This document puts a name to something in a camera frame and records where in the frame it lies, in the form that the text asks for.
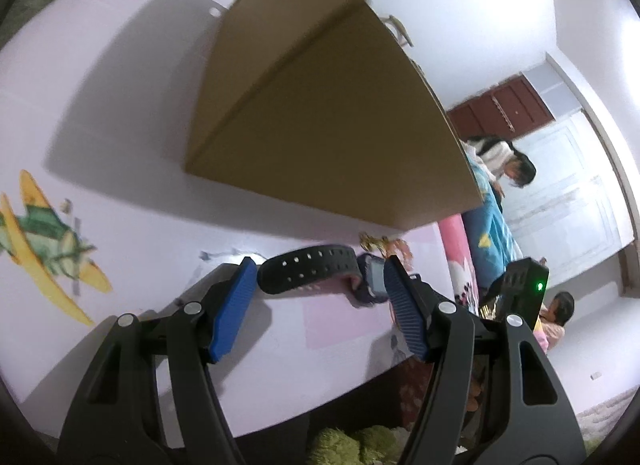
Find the wooden chair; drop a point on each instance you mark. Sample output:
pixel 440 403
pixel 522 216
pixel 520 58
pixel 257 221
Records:
pixel 398 30

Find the dark blue smart watch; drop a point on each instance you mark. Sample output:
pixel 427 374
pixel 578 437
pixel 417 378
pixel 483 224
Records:
pixel 305 270

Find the dark red wooden door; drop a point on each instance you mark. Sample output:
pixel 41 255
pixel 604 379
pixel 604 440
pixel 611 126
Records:
pixel 505 105

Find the red patterned clothing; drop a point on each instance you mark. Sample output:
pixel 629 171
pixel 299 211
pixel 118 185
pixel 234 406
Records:
pixel 420 390

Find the pink printed blanket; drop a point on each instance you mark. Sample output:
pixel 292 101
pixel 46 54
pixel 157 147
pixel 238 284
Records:
pixel 457 255

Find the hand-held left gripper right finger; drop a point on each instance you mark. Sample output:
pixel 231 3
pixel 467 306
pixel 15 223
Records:
pixel 405 310

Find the blue printed blanket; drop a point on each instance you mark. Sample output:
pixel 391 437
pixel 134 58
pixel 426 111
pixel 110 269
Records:
pixel 492 225

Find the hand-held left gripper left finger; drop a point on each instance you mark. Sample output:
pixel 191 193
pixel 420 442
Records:
pixel 232 310

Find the brown cardboard box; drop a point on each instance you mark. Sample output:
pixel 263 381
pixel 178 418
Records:
pixel 325 120

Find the green plush cloth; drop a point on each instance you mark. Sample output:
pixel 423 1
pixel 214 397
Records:
pixel 350 447

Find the white panelled door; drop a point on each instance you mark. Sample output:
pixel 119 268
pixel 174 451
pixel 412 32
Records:
pixel 565 185

